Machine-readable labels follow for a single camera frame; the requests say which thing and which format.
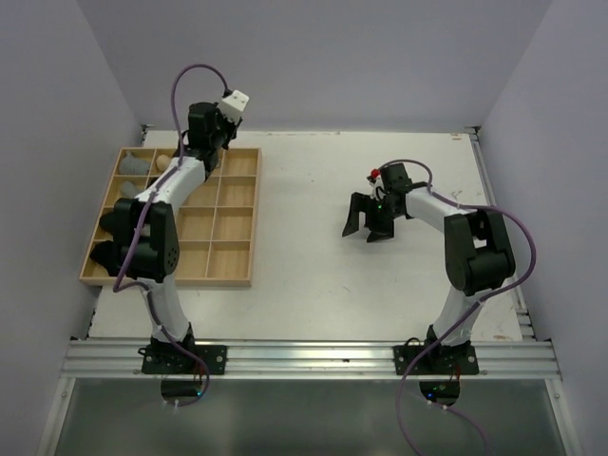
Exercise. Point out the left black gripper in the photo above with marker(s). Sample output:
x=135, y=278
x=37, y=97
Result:
x=231, y=126

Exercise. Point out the aluminium mounting rail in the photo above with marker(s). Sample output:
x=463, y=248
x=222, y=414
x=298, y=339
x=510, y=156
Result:
x=258, y=359

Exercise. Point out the right wrist camera red tip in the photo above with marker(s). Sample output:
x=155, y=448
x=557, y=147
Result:
x=375, y=178

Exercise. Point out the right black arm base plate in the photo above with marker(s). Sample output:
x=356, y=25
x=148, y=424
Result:
x=442, y=360

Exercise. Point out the grey rolled underwear top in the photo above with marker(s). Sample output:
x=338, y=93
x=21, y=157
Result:
x=131, y=165

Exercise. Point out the wooden compartment tray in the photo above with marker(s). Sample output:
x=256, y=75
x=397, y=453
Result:
x=216, y=224

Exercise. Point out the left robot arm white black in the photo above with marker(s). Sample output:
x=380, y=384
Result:
x=146, y=245

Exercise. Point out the black rolled underwear bottom row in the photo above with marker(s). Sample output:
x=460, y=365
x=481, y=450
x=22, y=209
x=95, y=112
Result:
x=103, y=254

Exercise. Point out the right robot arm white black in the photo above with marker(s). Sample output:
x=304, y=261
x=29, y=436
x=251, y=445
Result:
x=478, y=260

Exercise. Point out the grey rolled underwear second row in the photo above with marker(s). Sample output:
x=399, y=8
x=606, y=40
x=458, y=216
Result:
x=129, y=190

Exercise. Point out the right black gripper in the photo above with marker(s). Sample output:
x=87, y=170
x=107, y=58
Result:
x=379, y=230

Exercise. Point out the beige rolled underwear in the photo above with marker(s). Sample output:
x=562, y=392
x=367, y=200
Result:
x=163, y=162

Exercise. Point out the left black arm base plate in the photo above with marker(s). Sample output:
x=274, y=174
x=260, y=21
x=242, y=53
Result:
x=209, y=358

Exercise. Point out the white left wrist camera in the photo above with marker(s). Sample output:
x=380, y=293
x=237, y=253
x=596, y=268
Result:
x=232, y=106

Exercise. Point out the black rolled underwear third row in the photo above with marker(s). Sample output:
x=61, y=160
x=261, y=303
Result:
x=107, y=223

